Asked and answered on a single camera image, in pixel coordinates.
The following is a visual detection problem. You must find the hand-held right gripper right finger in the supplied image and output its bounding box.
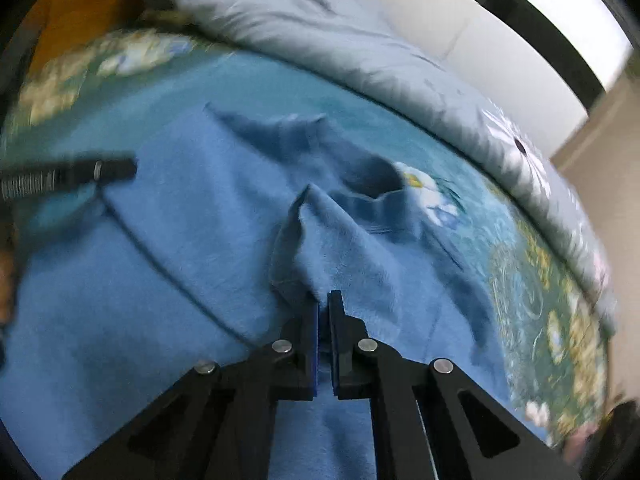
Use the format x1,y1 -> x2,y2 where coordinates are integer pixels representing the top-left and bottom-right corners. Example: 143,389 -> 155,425
327,290 -> 582,480

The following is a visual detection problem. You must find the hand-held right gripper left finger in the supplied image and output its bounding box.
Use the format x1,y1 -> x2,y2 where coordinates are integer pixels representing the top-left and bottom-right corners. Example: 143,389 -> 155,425
62,294 -> 320,480

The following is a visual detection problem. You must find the teal floral bed sheet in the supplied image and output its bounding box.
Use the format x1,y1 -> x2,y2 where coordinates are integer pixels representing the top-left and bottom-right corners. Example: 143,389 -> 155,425
4,27 -> 612,450

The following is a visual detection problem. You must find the grey floral quilt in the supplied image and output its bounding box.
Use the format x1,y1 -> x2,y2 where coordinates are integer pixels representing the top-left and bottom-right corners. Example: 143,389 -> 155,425
139,0 -> 620,333

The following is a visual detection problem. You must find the dark round object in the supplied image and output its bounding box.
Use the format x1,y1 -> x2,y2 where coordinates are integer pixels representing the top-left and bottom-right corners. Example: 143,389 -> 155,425
564,399 -> 640,480

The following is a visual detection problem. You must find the blue fleece sweater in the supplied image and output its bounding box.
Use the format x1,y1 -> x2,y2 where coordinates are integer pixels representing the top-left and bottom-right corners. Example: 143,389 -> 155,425
0,102 -> 548,480

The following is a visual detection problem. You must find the orange wooden headboard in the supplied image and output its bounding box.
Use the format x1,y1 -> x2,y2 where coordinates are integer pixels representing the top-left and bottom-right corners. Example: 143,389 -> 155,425
21,0 -> 153,78

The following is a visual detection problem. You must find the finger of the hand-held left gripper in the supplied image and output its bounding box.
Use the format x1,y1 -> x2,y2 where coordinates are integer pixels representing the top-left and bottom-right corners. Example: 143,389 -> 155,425
0,157 -> 139,202

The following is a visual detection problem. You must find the black window frame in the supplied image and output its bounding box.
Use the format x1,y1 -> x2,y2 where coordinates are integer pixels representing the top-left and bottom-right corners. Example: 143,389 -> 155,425
400,0 -> 610,93

